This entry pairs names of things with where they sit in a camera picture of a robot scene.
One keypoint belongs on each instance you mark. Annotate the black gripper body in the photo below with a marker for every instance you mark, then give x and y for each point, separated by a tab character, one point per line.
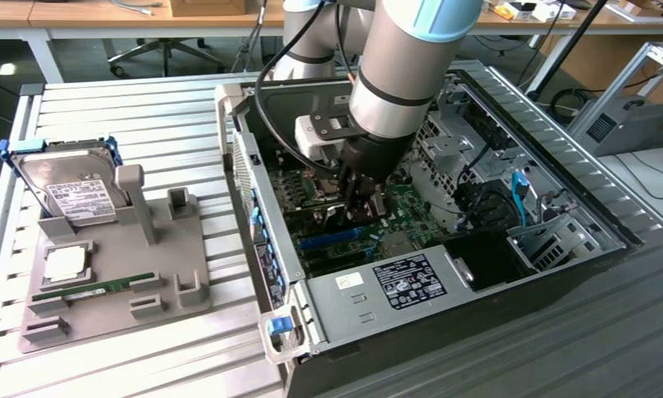
378	157

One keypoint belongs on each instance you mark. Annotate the green low-profile Nvidia GPU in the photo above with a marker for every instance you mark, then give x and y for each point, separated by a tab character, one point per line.
314	215

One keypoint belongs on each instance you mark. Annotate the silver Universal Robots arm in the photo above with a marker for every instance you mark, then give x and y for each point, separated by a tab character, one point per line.
408	62

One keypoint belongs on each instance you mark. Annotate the green Dell motherboard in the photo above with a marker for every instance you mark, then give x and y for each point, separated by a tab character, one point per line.
408	207

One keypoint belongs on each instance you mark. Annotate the blue expansion slot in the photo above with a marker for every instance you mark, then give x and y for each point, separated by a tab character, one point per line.
331	239

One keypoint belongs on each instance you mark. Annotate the silver chipset heatsink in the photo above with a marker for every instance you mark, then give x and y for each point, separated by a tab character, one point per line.
400	248

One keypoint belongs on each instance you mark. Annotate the silver metal disk bay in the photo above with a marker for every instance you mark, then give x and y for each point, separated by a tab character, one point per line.
447	145

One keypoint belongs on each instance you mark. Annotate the grey power supply unit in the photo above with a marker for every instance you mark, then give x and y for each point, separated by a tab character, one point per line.
352	307

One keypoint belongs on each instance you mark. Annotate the perforated metal drive cage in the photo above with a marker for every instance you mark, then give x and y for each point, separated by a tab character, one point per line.
552	244

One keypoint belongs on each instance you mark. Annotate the blue case latch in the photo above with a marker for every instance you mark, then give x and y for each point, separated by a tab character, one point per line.
278	326

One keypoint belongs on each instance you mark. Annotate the grey parts rack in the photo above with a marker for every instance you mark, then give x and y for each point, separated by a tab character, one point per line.
143	265

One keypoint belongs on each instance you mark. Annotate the black open PC case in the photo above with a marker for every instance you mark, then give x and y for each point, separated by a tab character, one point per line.
419	373

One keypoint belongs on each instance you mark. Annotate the small white box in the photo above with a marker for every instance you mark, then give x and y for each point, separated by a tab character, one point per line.
516	11
555	13

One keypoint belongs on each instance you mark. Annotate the black stand pole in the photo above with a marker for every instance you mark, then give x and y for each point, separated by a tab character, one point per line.
574	37

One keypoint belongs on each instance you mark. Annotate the black office chair base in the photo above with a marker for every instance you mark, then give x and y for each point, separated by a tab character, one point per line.
167	49

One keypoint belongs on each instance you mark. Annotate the grey equipment box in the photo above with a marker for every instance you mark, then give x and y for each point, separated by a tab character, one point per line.
635	128

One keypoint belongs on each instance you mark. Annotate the brown cardboard box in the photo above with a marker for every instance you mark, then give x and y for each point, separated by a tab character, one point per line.
209	8

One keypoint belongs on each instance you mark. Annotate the hard disk with blue carrier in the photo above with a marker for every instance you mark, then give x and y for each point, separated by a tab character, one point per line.
71	186

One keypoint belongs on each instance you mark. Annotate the green RAM stick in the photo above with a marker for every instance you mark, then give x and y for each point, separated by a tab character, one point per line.
98	287

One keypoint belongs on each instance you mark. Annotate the wooden desk white legs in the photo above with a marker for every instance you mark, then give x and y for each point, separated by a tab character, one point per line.
87	18
612	22

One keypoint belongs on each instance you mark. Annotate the silver CPU chip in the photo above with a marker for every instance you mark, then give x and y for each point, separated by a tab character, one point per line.
66	261

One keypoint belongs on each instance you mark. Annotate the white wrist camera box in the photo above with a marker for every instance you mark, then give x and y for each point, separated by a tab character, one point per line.
308	141

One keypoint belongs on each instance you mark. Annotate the aluminium profile frame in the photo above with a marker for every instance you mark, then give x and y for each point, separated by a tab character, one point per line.
607	89

